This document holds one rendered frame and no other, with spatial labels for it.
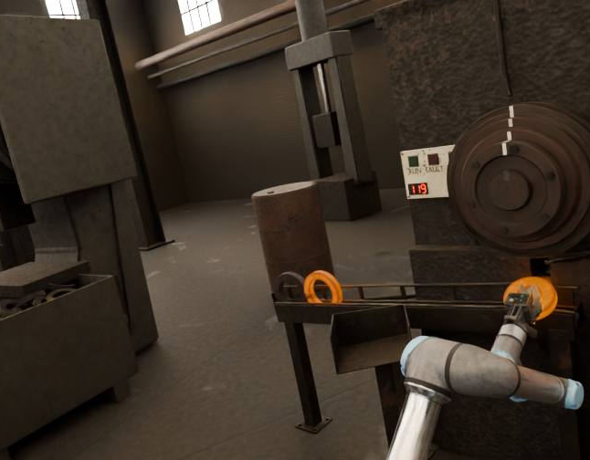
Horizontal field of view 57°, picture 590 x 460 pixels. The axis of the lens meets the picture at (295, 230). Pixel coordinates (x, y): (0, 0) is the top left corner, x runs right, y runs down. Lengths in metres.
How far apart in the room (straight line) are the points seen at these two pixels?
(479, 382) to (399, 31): 1.26
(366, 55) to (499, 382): 8.20
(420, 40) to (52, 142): 2.26
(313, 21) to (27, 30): 4.51
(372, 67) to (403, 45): 7.15
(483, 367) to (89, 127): 2.90
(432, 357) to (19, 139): 2.65
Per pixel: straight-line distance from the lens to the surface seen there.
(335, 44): 7.12
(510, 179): 1.67
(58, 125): 3.54
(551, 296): 1.85
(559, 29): 1.85
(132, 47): 12.99
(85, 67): 3.74
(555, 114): 1.70
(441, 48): 1.98
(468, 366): 1.31
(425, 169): 2.03
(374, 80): 9.19
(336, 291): 2.29
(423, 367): 1.35
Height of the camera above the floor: 1.43
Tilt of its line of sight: 11 degrees down
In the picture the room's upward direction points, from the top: 11 degrees counter-clockwise
